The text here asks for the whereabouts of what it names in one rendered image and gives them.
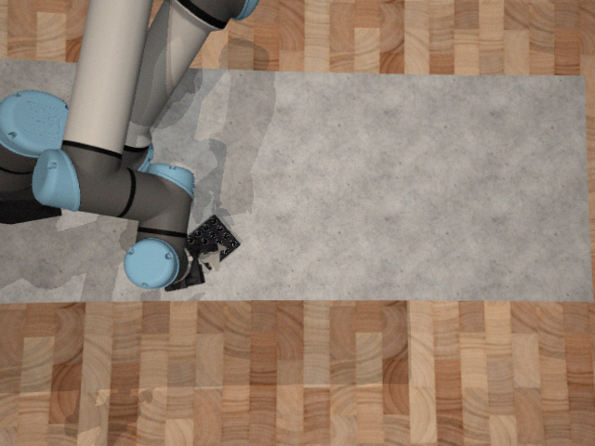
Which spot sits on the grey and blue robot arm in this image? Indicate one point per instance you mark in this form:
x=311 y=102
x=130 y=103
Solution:
x=116 y=70

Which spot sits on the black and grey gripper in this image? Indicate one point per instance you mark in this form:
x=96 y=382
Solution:
x=194 y=276

